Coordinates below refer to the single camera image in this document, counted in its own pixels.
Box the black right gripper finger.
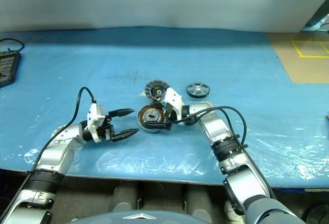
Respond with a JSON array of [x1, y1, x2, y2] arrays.
[[153, 93, 168, 108], [142, 122, 168, 130]]

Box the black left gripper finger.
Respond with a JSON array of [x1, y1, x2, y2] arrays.
[[113, 128, 140, 142], [107, 108, 136, 119]]

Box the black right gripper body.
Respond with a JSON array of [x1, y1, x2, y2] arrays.
[[164, 104, 178, 131]]

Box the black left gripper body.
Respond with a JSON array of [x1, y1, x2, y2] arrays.
[[102, 115, 116, 142]]

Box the round silver metal object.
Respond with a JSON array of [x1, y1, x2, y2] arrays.
[[143, 79, 167, 103]]

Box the grey motor stator copper windings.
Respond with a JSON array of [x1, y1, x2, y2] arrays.
[[136, 104, 168, 134]]

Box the dark metal pulley wheel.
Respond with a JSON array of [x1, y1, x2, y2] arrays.
[[185, 81, 211, 99]]

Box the grey robot torso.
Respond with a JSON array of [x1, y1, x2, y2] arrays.
[[65, 210, 247, 224]]

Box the black flat electronic device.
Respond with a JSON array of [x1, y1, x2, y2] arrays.
[[0, 50, 21, 88]]

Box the brown cardboard sheet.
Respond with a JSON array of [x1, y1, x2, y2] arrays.
[[267, 32, 329, 83]]

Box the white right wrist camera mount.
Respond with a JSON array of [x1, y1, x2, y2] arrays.
[[163, 87, 185, 126]]

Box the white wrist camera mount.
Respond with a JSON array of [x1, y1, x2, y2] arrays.
[[86, 102, 106, 143], [163, 87, 185, 126]]

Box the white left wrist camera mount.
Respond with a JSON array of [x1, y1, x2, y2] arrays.
[[86, 102, 106, 143]]

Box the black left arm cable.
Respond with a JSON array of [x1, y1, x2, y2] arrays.
[[24, 87, 97, 176]]

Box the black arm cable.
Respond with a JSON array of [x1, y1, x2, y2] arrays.
[[169, 105, 249, 149], [24, 87, 97, 176]]

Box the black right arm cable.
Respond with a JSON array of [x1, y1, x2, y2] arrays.
[[169, 105, 249, 149]]

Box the black device cable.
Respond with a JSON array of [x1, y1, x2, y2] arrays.
[[0, 38, 25, 53]]

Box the dark grey slanted post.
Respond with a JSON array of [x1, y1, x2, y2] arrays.
[[304, 0, 329, 29]]

